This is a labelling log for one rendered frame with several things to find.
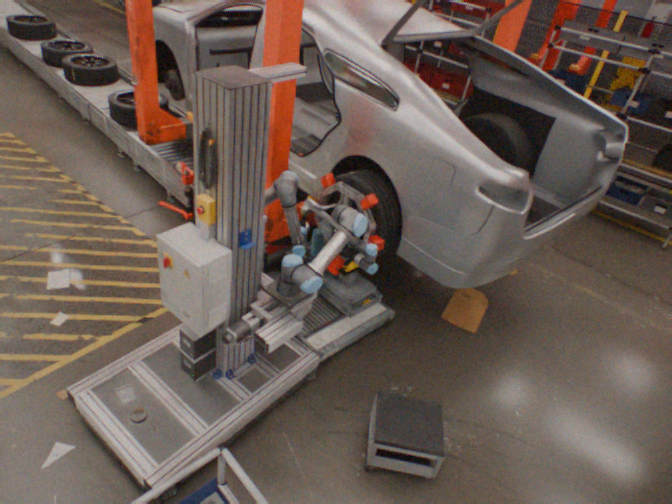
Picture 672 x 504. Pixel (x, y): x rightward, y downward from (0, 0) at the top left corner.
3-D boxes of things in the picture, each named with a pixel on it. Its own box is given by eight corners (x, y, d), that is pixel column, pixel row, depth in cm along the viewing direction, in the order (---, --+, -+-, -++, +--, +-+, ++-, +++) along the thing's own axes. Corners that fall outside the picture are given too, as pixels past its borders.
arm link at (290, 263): (291, 267, 294) (294, 249, 286) (306, 279, 286) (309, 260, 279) (275, 274, 286) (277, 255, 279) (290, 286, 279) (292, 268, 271)
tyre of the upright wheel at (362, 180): (416, 199, 337) (352, 151, 369) (394, 208, 323) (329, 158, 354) (389, 269, 379) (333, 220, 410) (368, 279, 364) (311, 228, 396)
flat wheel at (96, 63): (81, 67, 705) (78, 50, 691) (127, 76, 704) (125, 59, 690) (54, 80, 651) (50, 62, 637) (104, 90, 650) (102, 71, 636)
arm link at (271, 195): (222, 222, 311) (288, 176, 291) (227, 210, 323) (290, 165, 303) (235, 235, 316) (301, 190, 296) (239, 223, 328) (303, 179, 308)
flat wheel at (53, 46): (47, 69, 679) (44, 51, 666) (39, 55, 722) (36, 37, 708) (100, 68, 712) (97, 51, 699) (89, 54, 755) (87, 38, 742)
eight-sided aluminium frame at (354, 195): (366, 269, 359) (381, 205, 328) (360, 272, 355) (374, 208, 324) (318, 233, 389) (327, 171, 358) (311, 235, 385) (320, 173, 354)
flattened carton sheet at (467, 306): (490, 299, 445) (492, 296, 443) (474, 334, 404) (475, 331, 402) (458, 285, 455) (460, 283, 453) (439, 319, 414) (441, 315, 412)
